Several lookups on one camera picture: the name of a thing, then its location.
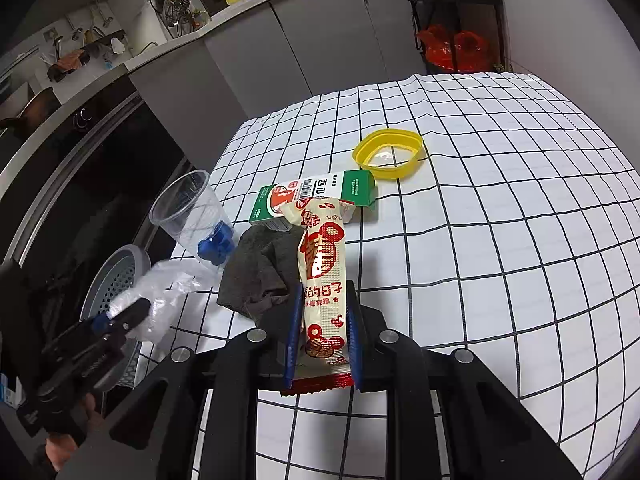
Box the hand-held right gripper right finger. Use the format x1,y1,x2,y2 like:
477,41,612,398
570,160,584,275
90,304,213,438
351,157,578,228
345,280,583,480

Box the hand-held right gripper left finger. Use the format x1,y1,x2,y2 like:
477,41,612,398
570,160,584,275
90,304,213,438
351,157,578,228
55,305,306,480

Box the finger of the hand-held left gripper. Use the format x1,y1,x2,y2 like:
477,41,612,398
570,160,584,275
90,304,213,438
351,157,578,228
90,312,128,356
105,297,152,336

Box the grey perforated waste basket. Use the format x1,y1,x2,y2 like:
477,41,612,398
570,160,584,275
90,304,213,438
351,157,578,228
80,244,152,391

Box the clear plastic bag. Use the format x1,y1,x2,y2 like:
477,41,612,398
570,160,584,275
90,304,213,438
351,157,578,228
107,259,221,348

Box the cream and red snack wrapper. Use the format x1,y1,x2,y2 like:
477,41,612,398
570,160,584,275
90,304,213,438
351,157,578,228
280,197,357,397

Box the grey cloth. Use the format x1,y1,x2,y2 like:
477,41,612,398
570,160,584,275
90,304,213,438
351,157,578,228
216,225,307,331

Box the blue plastic caps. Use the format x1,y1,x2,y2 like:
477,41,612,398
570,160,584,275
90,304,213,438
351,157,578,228
197,222,235,266

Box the clear plastic cup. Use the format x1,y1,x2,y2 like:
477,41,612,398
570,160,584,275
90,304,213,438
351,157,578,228
149,170,235,267

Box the green and white carton box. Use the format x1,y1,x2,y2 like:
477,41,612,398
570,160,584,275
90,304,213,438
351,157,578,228
248,170,377,233

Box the yellow plastic ring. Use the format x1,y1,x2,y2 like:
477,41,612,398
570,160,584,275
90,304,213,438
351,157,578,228
352,129,426,181

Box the person's left hand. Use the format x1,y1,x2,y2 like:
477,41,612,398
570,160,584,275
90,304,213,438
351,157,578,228
32,392,103,473

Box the black glass stove unit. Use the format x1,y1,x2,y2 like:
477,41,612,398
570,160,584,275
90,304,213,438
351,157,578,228
0,60,211,321

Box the white checkered tablecloth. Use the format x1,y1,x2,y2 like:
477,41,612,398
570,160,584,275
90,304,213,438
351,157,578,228
165,72,640,480

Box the dark frying pan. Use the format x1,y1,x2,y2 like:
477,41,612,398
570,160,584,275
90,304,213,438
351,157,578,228
0,87,58,131

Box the orange dish cloth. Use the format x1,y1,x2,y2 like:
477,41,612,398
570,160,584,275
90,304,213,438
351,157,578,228
52,50,87,75

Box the grey kitchen counter cabinet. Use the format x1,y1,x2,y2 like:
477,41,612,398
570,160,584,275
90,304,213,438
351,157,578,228
122,0,431,121

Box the red plastic bag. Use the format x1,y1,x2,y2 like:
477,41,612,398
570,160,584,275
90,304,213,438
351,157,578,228
416,25,460,73
452,31,493,73

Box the black metal rack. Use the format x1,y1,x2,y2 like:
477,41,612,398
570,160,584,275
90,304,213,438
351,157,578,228
405,0,513,76

